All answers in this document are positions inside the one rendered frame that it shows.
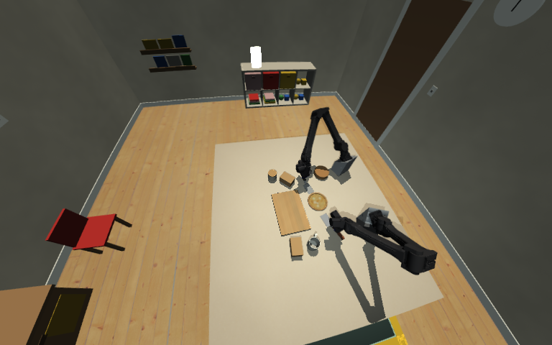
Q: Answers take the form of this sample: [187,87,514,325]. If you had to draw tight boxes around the wooden cutting board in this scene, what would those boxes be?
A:
[271,190,311,236]

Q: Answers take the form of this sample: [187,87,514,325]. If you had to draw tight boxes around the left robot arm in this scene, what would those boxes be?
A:
[329,210,438,275]

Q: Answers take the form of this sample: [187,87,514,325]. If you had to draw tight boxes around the brown rectangular block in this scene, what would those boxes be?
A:
[289,237,303,257]
[280,172,295,187]

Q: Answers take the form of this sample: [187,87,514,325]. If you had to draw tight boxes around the grey mug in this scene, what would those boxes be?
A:
[307,234,321,251]

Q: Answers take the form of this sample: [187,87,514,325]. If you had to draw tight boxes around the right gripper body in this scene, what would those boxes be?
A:
[299,170,312,178]

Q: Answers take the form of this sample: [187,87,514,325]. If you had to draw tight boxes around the round cheese pizza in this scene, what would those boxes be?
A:
[308,193,328,211]

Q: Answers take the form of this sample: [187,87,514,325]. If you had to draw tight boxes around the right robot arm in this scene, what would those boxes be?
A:
[295,107,353,173]

